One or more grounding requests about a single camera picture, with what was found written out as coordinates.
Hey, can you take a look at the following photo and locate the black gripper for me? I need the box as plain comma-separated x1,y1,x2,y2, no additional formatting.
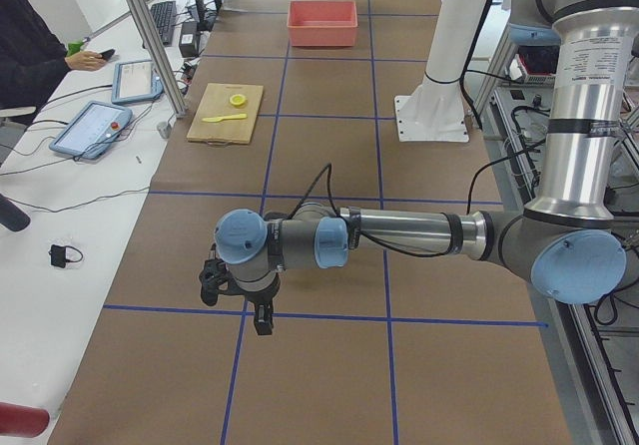
199,258,281,336

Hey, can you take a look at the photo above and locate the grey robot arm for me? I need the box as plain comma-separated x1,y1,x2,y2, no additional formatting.
199,0,638,335

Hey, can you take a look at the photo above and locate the person's hand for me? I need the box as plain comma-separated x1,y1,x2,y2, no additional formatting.
65,51,107,71

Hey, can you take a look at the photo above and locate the yellow plastic knife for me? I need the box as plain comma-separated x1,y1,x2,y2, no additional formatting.
201,113,248,124

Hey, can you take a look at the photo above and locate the small black clip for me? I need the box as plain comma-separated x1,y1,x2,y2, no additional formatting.
49,244,84,268

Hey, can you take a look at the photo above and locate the yellow lemon slice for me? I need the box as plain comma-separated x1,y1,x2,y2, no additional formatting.
229,93,248,108

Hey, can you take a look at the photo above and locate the bamboo cutting board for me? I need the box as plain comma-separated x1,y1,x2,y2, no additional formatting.
187,83,264,145

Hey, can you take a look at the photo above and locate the blue teach pendant near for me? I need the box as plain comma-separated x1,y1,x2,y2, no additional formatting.
49,101,133,160

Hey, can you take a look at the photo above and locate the blue teach pendant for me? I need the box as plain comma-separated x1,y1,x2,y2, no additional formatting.
49,101,133,160
111,60,164,105

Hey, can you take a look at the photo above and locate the red cylinder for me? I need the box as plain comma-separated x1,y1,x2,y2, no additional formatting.
0,402,50,438

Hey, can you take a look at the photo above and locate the blue teach pendant far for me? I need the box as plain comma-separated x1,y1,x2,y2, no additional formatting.
111,60,164,105

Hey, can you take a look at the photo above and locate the black power adapter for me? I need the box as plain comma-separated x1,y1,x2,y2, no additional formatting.
179,21,201,58

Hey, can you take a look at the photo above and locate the pink plastic bin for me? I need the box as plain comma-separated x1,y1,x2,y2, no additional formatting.
287,0,358,47

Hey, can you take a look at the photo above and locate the black phone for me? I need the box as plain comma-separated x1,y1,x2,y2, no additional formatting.
101,49,116,61

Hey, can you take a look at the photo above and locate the black keyboard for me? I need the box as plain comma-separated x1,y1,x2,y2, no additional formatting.
150,1,177,46

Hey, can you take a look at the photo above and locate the person in black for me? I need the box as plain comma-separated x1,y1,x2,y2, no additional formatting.
1,0,77,109

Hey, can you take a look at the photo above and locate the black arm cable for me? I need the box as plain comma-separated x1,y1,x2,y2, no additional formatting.
292,163,550,259

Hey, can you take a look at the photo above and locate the white camera mast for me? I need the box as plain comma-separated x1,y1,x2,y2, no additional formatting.
394,0,492,143

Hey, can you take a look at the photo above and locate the aluminium frame post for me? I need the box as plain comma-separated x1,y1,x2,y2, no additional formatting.
126,0,187,119

